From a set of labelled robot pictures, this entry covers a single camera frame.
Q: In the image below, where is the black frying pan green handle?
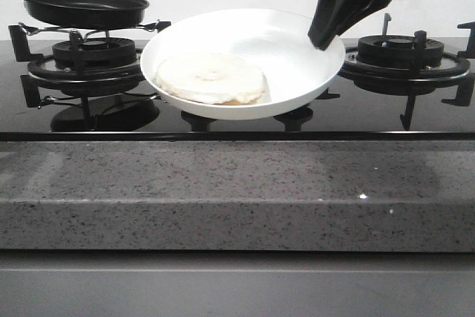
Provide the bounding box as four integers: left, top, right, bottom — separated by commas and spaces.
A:
22, 0, 149, 30

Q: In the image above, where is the white round plate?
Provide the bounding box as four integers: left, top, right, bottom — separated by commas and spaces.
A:
140, 9, 345, 120

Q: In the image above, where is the white fried egg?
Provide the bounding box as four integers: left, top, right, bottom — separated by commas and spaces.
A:
155, 53, 266, 105

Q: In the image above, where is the black gas burner right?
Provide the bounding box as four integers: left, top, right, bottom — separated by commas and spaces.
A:
356, 35, 445, 69

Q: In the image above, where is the black gas burner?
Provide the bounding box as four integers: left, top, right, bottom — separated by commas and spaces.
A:
356, 35, 445, 69
52, 37, 137, 70

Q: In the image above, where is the black pan support right burner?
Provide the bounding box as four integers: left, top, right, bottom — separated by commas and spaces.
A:
338, 13, 474, 131

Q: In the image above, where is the black pan support burner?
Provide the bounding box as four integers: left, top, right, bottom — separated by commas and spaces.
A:
7, 20, 171, 109
338, 13, 474, 131

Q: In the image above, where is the black gas burner left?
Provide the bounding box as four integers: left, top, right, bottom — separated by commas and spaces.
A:
52, 37, 137, 70

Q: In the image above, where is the black glass cooktop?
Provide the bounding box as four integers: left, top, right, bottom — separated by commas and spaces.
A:
1, 41, 474, 141

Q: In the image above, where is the black pan support left burner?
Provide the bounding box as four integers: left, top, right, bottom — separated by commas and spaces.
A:
7, 20, 171, 109

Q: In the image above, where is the wire pan reducer ring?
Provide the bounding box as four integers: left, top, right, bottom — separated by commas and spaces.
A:
18, 19, 162, 43

